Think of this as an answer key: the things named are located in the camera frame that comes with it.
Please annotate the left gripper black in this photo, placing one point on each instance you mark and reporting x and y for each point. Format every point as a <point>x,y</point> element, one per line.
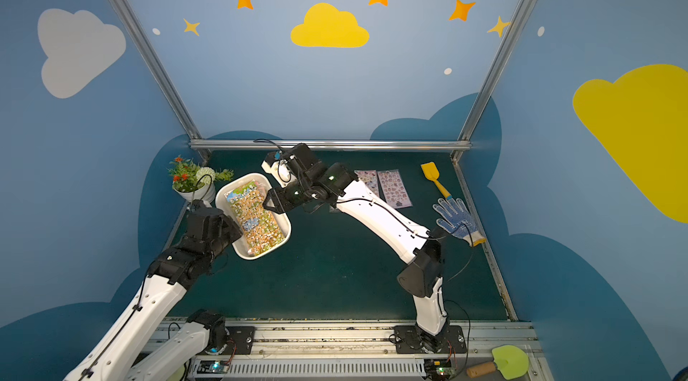
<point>225,230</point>

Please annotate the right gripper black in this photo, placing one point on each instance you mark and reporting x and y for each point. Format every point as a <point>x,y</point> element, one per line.
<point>288,197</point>

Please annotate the white plastic storage box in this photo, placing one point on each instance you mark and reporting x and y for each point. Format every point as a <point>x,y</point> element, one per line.
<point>221,202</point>

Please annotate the green panda sticker sheet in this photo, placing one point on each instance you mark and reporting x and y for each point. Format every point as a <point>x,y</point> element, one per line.
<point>260,228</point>

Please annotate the pink blue sticker sheet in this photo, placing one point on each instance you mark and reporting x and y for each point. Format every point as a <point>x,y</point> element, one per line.
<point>370,178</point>

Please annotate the pink bear sticker sheet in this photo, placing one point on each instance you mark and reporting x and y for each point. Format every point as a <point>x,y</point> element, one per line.
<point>393,189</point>

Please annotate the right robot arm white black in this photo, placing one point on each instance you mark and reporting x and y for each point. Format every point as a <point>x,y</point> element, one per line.
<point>421,249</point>

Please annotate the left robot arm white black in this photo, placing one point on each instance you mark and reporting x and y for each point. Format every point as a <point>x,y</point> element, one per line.
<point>166,282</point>

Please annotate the white pot artificial flowers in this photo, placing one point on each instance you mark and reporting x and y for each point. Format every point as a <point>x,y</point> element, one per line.
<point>194,182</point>

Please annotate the yellow toy shovel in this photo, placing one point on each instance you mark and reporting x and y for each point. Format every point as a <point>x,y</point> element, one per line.
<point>432,174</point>

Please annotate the blue dotted work glove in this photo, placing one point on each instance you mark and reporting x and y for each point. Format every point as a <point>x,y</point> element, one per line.
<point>457,221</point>

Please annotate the aluminium frame back bar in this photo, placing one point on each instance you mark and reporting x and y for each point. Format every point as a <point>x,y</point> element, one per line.
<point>333,145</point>

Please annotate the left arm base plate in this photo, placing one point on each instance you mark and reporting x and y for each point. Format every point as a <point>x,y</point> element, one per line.
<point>230,340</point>

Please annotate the white vented cable duct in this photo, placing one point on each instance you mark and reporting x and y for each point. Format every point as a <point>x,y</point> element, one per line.
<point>327,368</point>

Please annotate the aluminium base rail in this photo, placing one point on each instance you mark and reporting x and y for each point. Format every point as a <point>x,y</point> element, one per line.
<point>350,339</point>

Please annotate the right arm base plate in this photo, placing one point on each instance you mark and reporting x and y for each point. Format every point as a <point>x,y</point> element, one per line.
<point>411,339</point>

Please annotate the green toy trowel wooden handle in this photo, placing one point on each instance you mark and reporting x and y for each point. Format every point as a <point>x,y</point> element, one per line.
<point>509,360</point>

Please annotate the aluminium frame left post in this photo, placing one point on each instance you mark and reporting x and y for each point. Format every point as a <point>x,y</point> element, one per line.
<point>145,48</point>

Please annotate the aluminium frame post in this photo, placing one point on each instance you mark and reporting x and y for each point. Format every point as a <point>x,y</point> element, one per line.
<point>145,48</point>
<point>520,18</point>

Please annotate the aluminium frame right post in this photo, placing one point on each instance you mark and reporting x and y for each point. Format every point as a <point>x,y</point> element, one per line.
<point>520,18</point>

